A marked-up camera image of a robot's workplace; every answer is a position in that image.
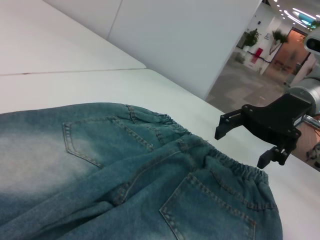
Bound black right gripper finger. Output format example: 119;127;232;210
214;107;245;140
256;146;293;169

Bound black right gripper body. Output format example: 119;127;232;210
240;92;314;151

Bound blue denim shorts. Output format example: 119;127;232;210
0;101;285;240

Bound red standing sign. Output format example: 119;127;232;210
250;47;265;65

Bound tall thin potted tree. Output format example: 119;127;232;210
267;28;288;62

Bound bushy green potted plant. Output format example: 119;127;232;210
242;28;261;53

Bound right arm cable with connector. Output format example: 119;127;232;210
303;113;320;141

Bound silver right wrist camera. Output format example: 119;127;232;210
303;28;320;55

